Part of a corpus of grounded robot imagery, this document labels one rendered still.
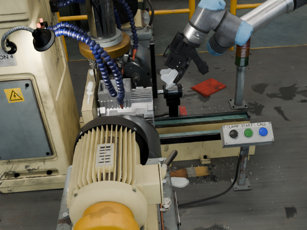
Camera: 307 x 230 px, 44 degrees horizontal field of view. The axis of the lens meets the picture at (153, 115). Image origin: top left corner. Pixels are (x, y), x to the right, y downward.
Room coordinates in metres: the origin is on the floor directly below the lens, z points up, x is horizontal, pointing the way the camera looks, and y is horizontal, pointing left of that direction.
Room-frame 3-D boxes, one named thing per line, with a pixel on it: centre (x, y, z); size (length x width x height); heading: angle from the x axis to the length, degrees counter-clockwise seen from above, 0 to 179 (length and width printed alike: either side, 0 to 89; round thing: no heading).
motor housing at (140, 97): (1.22, 0.10, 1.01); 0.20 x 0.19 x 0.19; 90
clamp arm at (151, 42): (1.36, -0.02, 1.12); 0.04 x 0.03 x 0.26; 91
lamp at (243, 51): (1.53, -0.42, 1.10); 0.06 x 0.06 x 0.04
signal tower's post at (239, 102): (1.53, -0.42, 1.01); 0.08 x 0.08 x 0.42; 1
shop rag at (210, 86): (1.71, -0.30, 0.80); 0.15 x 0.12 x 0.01; 125
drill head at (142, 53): (1.56, 0.12, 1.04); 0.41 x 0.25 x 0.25; 1
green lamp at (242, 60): (1.53, -0.42, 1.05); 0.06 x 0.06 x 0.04
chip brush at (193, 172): (1.08, -0.10, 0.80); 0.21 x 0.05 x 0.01; 93
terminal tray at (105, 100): (1.22, 0.14, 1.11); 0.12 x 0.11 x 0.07; 90
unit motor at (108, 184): (0.59, 0.07, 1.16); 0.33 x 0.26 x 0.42; 1
